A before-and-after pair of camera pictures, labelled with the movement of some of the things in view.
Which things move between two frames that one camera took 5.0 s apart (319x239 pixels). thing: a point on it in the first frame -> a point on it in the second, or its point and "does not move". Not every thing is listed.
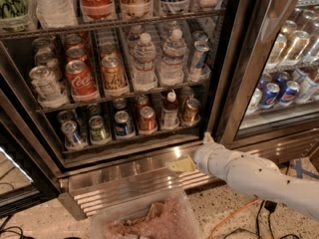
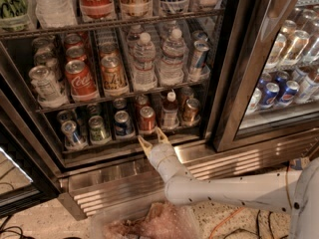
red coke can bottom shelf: x=148 y=119 does not move
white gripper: x=203 y=156 -> x=161 y=153
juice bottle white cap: x=169 y=113 does not move
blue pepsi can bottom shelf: x=124 y=123 does not move
